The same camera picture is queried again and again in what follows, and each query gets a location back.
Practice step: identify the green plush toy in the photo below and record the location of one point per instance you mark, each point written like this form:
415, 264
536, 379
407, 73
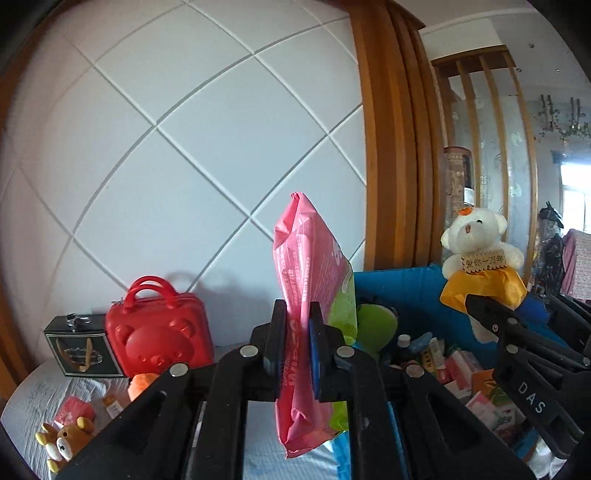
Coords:
374, 327

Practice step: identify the wooden slatted partition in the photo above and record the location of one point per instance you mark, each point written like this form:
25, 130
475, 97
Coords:
521, 161

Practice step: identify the red bear-face case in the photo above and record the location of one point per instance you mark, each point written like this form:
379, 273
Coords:
157, 332

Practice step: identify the pink hanging cloth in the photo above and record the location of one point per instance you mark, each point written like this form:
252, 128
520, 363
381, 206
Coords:
578, 263

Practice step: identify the pink and green wipes packet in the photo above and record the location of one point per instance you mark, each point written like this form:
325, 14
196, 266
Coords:
300, 258

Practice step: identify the desktop with printed white cover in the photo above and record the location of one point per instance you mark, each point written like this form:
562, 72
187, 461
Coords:
37, 392

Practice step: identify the white capped dark bottle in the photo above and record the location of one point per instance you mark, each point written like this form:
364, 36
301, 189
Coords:
404, 341

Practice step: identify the orange and white carton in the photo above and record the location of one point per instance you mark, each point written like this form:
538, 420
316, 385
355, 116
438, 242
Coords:
113, 404

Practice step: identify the blue storage bin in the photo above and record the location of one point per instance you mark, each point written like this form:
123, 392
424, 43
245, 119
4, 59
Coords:
406, 290

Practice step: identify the dark gift box gold ribbon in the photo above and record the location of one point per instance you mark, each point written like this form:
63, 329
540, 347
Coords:
83, 350

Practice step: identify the green vine decoration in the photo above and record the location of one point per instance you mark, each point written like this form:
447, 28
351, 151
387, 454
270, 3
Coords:
561, 127

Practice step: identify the bright window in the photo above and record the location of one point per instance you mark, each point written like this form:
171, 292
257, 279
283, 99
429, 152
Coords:
577, 194

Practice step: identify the dark hanging garment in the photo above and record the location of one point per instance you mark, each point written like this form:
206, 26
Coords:
550, 249

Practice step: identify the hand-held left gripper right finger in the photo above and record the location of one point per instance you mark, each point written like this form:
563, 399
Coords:
316, 355

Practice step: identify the small pink packet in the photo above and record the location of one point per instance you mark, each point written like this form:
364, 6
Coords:
73, 410

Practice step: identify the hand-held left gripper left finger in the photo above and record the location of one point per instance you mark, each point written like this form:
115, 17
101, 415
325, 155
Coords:
279, 350

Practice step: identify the wooden door frame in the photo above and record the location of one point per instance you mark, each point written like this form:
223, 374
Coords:
392, 138

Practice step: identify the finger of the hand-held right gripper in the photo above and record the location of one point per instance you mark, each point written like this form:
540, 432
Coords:
572, 310
489, 316

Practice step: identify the brown bear plush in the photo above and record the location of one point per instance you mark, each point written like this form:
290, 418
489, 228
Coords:
64, 441

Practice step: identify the pile of small packets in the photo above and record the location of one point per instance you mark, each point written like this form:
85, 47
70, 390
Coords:
461, 374

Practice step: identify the brown patterned wall hanging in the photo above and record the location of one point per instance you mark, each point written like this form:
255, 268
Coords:
457, 180

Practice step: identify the pink pig plush orange dress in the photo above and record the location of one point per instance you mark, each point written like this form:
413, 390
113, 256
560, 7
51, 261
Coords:
142, 384

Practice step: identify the white teddy bear yellow dress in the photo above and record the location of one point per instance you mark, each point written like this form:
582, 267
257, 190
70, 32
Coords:
475, 230

